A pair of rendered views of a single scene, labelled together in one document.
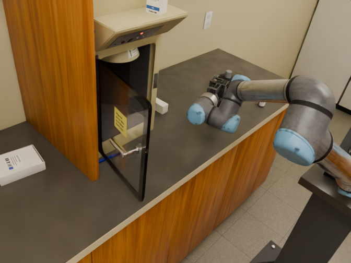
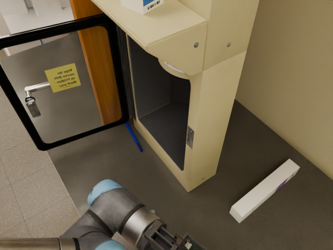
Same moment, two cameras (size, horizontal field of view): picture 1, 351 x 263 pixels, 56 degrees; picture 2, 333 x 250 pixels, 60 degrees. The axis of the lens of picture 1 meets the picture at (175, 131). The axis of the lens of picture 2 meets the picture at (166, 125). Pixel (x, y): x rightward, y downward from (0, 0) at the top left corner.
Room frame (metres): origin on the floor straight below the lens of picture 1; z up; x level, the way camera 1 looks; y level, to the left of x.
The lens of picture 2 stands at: (1.26, -0.30, 1.75)
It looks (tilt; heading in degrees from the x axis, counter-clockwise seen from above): 50 degrees down; 107
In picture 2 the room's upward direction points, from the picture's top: straight up
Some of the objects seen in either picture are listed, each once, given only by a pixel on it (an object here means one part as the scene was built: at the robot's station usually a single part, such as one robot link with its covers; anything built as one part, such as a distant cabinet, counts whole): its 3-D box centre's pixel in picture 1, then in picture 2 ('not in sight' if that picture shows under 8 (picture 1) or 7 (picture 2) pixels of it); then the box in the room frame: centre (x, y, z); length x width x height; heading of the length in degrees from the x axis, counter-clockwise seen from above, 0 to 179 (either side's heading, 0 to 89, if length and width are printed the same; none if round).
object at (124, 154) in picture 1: (123, 145); not in sight; (0.75, 0.15, 1.20); 0.10 x 0.05 x 0.03; 42
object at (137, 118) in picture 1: (120, 132); (71, 91); (0.83, 0.18, 1.19); 0.30 x 0.01 x 0.40; 42
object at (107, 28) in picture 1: (142, 30); (127, 17); (1.04, 0.15, 1.46); 0.32 x 0.12 x 0.10; 142
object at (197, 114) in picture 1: (200, 111); (115, 206); (1.07, -0.09, 1.16); 0.11 x 0.09 x 0.08; 157
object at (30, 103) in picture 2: not in sight; (33, 108); (0.76, 0.09, 1.18); 0.02 x 0.02 x 0.06; 42
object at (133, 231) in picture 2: (207, 102); (143, 227); (1.15, -0.11, 1.16); 0.08 x 0.05 x 0.08; 67
